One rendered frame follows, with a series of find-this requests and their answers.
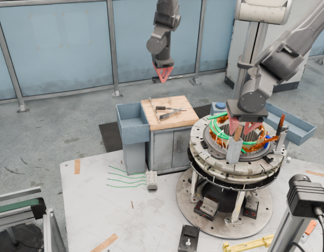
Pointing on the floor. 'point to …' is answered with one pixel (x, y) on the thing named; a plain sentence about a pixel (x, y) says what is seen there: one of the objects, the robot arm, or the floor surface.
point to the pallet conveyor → (9, 212)
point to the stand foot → (26, 232)
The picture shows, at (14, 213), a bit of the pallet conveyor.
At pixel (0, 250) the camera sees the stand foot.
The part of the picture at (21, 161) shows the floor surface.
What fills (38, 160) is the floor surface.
